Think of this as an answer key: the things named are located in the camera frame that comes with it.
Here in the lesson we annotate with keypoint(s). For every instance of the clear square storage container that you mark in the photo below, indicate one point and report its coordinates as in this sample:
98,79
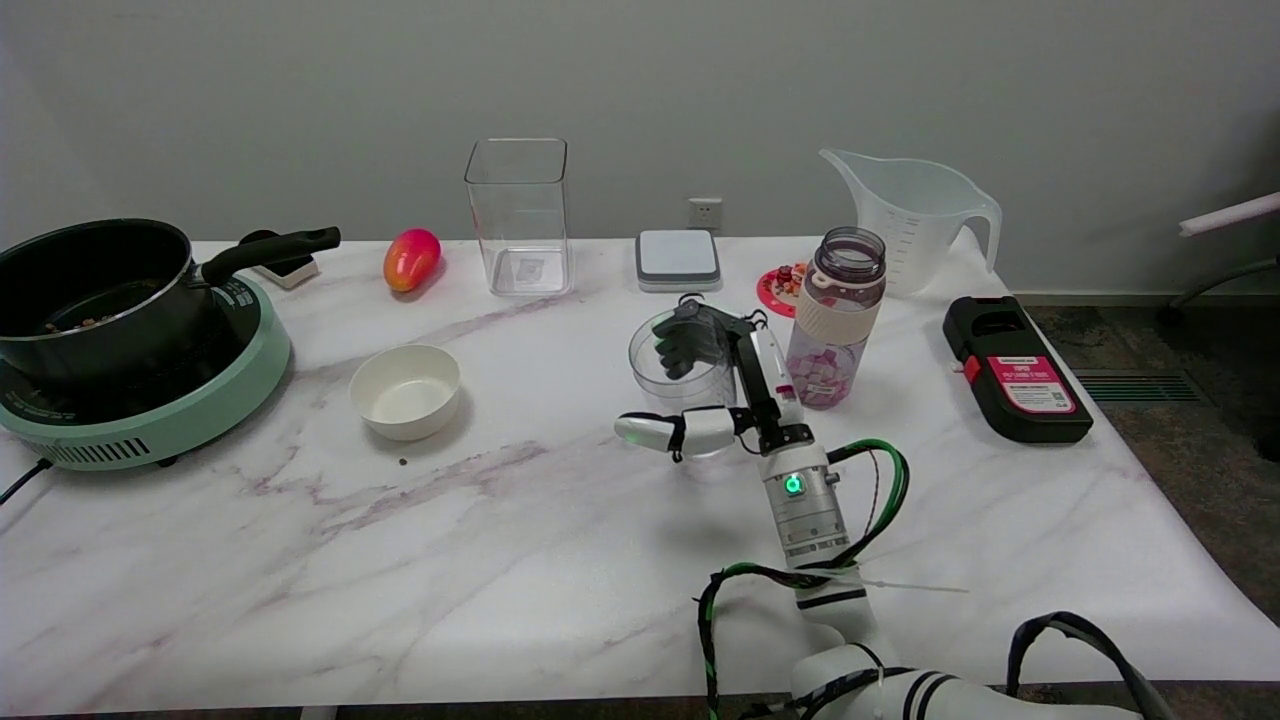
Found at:
520,215

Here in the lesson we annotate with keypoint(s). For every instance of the grey white square scale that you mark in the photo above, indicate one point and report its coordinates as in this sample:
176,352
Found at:
678,259

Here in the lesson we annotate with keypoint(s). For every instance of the green round induction cooker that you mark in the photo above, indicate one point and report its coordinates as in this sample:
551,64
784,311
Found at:
170,420

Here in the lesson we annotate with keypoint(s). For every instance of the white table leg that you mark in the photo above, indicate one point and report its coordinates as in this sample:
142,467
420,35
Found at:
318,713

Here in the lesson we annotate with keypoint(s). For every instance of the white foam covered tube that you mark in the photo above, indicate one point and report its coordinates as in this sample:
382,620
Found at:
1230,214

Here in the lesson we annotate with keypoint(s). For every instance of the water bottle with purple contents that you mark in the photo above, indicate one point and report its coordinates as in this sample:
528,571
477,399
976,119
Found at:
845,300

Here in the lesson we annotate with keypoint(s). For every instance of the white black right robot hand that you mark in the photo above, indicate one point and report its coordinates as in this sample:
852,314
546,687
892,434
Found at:
770,385

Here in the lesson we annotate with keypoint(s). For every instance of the white round bowl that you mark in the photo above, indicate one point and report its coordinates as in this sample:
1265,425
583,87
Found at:
405,392

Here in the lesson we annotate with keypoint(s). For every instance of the translucent plastic measuring jug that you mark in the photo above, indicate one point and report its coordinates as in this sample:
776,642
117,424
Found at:
915,225

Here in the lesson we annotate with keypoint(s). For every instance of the clear plastic cup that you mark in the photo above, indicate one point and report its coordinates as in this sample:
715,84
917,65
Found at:
650,392

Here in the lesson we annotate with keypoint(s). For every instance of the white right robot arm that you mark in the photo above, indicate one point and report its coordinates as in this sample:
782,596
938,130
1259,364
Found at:
800,510

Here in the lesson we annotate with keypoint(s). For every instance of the red orange mango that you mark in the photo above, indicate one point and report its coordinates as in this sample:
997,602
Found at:
411,259

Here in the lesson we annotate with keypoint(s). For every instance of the white wall socket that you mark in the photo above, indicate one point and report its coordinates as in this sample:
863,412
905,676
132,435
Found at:
705,212

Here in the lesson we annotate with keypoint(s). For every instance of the floor vent grille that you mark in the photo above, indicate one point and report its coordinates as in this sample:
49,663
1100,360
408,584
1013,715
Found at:
1140,386

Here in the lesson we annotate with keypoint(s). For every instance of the red round patterned coaster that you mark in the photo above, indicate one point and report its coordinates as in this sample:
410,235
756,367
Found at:
775,292

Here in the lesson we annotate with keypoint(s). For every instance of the black device with red label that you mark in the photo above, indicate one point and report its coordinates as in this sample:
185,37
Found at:
1015,375

